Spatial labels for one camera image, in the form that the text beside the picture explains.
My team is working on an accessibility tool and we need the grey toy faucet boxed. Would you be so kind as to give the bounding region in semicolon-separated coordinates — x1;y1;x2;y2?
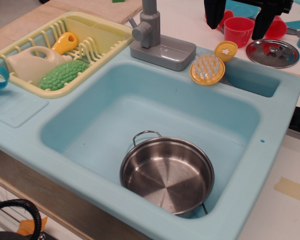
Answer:
128;0;197;71

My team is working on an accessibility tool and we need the cream toy detergent bottle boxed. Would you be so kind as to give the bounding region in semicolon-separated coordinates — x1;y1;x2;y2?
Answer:
6;46;73;86

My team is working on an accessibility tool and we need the stainless steel pot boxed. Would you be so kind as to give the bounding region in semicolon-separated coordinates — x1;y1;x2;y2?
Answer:
119;130;215;218

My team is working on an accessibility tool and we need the green block top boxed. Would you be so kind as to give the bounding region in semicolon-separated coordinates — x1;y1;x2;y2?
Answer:
112;0;125;3

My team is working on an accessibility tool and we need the orange tape piece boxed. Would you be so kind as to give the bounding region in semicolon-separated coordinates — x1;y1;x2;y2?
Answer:
16;216;48;236

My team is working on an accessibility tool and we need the teal handled utensil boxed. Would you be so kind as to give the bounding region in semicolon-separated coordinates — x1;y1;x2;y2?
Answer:
285;20;300;37

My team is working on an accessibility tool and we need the red plastic cup right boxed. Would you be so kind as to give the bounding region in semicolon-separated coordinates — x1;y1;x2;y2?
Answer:
264;16;288;40

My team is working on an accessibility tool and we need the red plastic cup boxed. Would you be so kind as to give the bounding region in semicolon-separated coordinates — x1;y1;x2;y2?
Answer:
264;16;288;40
223;16;255;48
205;8;234;30

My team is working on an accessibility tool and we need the orange yellow scraper handle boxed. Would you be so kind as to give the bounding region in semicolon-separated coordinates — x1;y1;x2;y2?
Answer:
51;32;78;55

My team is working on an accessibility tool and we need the steel pot lid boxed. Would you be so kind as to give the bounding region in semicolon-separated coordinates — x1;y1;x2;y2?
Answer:
245;39;300;69

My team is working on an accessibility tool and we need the green bumpy sponge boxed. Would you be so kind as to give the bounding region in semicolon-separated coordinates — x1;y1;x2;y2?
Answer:
38;60;89;91

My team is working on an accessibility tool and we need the black braided cable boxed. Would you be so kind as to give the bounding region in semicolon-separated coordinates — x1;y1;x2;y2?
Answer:
0;199;43;240

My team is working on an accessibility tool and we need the teal plastic plate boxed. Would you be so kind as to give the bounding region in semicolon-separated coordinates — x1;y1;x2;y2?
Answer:
225;0;260;18

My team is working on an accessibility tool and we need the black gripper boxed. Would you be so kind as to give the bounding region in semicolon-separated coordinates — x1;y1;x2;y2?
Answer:
204;0;294;40

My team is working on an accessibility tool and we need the light blue toy sink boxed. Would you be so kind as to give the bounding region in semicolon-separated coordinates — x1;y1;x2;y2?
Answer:
0;10;300;240

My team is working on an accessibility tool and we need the yellow round dish brush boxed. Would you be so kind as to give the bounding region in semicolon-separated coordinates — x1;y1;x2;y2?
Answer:
190;41;238;86

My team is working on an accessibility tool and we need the red plastic cup left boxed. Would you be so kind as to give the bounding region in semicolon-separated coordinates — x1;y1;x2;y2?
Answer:
205;8;234;30

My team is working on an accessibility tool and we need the red plastic cup front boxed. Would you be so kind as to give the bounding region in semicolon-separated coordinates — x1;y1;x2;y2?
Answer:
223;16;255;48

